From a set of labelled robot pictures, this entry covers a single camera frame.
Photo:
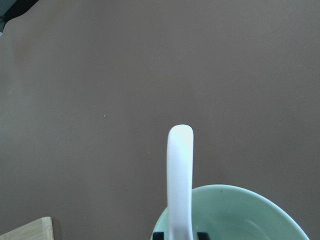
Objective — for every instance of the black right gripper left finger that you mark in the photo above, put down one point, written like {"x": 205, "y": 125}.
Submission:
{"x": 158, "y": 235}

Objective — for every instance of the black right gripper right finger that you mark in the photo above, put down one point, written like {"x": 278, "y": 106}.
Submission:
{"x": 203, "y": 236}

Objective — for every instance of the white ceramic spoon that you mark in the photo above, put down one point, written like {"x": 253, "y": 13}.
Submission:
{"x": 179, "y": 171}

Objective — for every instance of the green ceramic bowl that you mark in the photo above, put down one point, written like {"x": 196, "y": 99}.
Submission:
{"x": 228, "y": 212}

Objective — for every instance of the bamboo cutting board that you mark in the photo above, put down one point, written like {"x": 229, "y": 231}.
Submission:
{"x": 40, "y": 229}

